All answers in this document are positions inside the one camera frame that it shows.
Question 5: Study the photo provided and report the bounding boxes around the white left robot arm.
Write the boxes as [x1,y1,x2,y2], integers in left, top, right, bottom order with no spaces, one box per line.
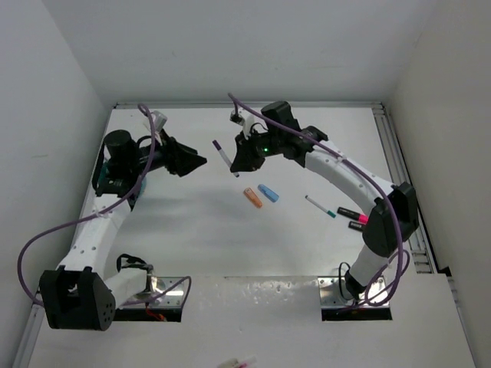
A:
[39,130,207,331]

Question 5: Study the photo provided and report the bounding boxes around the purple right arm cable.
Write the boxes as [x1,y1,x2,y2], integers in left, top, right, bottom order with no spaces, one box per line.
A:
[228,93,410,307]

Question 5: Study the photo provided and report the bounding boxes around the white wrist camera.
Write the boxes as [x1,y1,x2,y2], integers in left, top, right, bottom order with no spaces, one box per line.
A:
[229,109,255,140]
[143,110,167,133]

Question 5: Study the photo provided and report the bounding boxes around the yellow black highlighter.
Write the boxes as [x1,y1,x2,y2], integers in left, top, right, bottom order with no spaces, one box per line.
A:
[348,221,365,232]

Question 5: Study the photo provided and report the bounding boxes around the purple capped white marker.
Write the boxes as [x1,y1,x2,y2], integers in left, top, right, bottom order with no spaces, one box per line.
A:
[212,140,239,178]

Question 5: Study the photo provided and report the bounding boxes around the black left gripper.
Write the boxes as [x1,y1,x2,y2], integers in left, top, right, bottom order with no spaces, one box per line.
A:
[127,127,206,177]

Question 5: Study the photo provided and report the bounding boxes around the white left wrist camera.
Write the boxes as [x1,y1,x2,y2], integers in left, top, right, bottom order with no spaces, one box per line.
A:
[143,110,167,133]

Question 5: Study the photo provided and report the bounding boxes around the pink white object at edge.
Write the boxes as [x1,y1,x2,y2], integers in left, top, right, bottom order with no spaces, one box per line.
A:
[217,356,257,368]

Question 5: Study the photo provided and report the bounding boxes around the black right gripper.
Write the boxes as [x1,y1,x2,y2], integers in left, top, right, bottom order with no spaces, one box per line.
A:
[231,127,282,172]

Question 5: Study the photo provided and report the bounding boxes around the teal pen holder cup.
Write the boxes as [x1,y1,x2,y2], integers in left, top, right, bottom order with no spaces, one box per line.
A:
[95,160,147,200]

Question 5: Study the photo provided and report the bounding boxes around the green capped white marker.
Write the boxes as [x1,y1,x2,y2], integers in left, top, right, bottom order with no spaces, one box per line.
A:
[305,195,336,219]

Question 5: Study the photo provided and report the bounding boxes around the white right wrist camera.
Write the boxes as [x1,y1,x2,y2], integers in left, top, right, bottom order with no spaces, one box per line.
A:
[229,109,255,140]

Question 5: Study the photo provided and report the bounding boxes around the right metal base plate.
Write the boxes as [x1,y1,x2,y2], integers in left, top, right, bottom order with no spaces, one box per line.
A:
[318,276,388,310]

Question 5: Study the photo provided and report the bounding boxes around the pink black highlighter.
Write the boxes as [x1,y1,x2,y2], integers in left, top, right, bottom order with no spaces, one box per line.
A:
[337,207,368,224]

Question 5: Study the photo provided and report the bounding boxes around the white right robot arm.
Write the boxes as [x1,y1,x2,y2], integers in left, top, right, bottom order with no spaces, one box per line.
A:
[230,96,419,307]

